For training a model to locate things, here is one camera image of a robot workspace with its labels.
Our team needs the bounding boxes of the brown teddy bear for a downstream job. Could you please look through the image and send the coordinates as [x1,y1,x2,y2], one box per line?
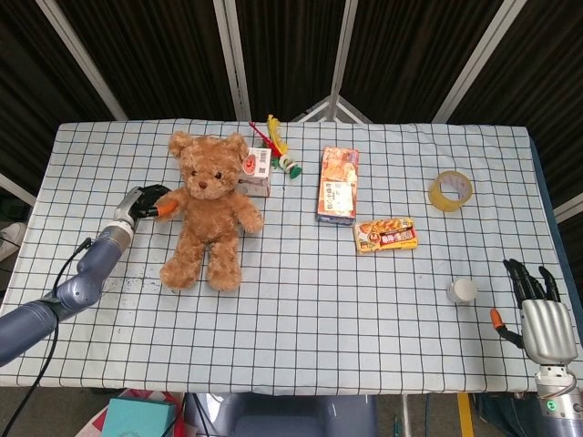
[155,130,266,292]

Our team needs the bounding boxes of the white checkered tablecloth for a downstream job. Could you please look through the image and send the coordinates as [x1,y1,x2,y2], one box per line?
[0,118,578,396]

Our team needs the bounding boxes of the tall blue orange snack box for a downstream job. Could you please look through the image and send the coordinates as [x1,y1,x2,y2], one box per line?
[316,146,360,227]

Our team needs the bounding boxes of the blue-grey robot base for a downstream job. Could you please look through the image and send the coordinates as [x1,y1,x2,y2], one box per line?
[184,392,379,437]

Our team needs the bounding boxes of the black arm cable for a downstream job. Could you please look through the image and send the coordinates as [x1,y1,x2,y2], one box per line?
[0,236,95,437]

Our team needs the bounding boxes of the white cardboard box with barcode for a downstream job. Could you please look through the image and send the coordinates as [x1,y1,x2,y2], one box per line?
[236,147,274,198]

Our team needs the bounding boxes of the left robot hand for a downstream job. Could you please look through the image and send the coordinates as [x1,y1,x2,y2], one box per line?
[112,184,177,228]

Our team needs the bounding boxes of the teal box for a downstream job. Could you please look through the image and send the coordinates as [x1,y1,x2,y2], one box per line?
[100,397,178,437]

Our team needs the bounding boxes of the yellow packing tape roll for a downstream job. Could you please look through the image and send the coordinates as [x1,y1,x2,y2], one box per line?
[427,169,475,213]

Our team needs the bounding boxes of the small white cylinder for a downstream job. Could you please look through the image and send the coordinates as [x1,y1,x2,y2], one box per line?
[446,279,478,305]

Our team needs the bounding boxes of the folding screen with white frame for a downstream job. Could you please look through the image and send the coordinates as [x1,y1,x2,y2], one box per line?
[0,0,583,229]

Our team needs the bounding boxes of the feather shuttlecock with green base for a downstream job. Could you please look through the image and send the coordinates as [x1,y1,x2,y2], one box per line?
[249,114,302,178]

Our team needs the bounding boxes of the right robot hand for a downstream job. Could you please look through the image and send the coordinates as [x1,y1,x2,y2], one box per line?
[489,258,579,364]

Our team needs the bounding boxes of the flat yellow curry box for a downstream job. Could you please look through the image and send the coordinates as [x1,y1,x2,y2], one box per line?
[353,216,419,256]

